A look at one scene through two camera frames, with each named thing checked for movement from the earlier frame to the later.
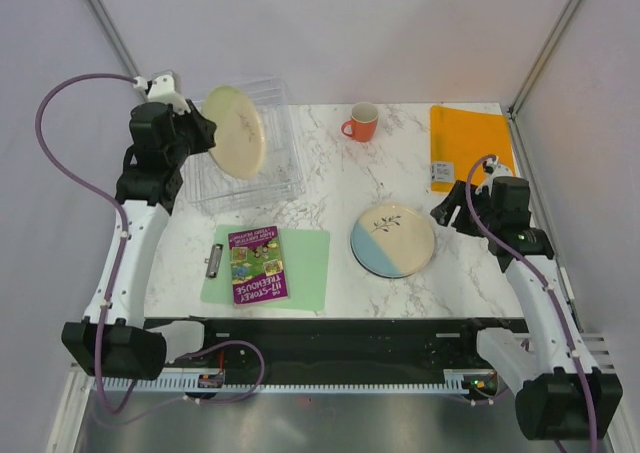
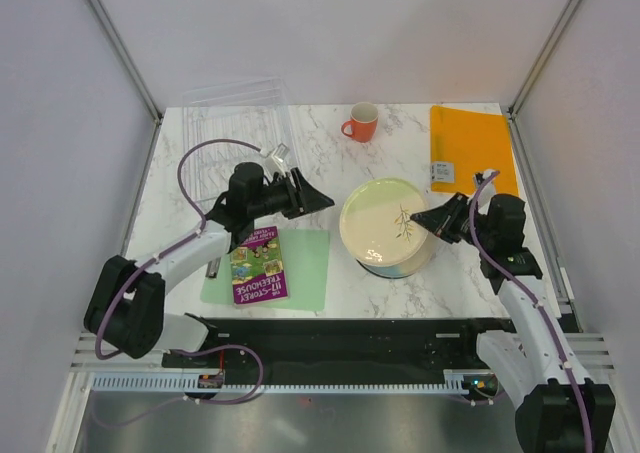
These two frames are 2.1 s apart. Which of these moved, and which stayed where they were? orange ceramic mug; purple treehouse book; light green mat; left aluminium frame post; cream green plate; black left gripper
Moved: cream green plate; black left gripper
Stayed: light green mat; orange ceramic mug; purple treehouse book; left aluminium frame post
